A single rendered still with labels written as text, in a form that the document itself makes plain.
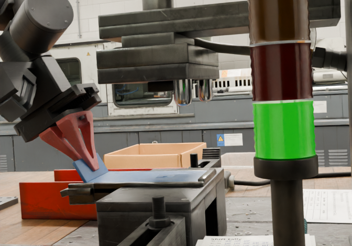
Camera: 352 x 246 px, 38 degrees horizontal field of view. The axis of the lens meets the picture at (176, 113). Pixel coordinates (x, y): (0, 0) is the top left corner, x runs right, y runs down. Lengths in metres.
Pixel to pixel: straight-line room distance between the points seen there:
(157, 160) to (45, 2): 2.34
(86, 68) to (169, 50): 5.20
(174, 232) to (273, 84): 0.20
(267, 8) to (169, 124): 5.02
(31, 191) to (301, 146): 0.60
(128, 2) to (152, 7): 7.10
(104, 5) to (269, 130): 7.57
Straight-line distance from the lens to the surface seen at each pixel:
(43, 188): 0.84
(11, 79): 0.58
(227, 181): 0.95
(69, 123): 0.63
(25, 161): 6.17
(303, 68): 0.31
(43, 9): 0.61
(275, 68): 0.31
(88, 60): 5.70
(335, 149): 5.06
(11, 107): 0.58
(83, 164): 0.64
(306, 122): 0.32
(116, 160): 3.00
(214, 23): 0.55
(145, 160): 2.93
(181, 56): 0.52
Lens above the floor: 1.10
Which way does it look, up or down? 3 degrees down
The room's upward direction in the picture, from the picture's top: 3 degrees counter-clockwise
